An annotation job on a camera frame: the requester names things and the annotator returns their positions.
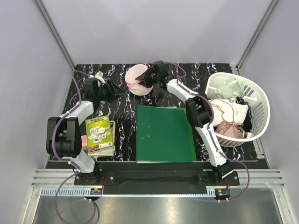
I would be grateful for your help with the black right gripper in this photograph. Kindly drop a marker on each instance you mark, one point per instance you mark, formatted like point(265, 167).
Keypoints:
point(145, 76)

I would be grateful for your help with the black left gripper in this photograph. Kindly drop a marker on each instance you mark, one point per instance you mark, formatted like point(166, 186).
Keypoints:
point(114, 90)

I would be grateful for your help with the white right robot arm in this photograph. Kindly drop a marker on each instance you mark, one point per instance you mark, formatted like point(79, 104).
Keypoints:
point(199, 113)

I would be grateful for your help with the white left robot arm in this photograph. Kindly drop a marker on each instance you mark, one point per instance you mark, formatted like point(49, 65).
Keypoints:
point(63, 139)

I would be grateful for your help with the white bra in basket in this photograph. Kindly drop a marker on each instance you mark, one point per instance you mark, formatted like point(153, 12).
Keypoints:
point(224, 110)

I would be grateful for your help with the dusty pink bra in basket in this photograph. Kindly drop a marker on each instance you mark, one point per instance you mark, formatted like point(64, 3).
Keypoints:
point(231, 129)

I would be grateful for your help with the white laundry basket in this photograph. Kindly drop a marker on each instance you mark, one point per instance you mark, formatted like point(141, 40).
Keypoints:
point(256, 98)

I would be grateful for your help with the black marble pattern mat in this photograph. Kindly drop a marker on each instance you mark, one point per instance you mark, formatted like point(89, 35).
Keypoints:
point(123, 110)

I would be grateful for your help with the lime green book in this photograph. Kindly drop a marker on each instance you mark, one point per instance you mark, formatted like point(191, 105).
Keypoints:
point(99, 134)

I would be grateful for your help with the pink small box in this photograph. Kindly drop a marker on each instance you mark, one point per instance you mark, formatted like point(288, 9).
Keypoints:
point(84, 142)

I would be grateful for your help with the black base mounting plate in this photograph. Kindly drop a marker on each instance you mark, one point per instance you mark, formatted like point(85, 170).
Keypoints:
point(200, 173)

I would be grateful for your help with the mint green garment in basket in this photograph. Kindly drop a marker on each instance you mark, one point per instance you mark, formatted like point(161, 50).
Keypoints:
point(232, 88)

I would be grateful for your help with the black garment in basket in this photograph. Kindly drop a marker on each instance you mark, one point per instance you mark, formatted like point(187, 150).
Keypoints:
point(247, 124)

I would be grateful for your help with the green ring binder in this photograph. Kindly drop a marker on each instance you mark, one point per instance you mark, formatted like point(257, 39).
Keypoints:
point(163, 135)

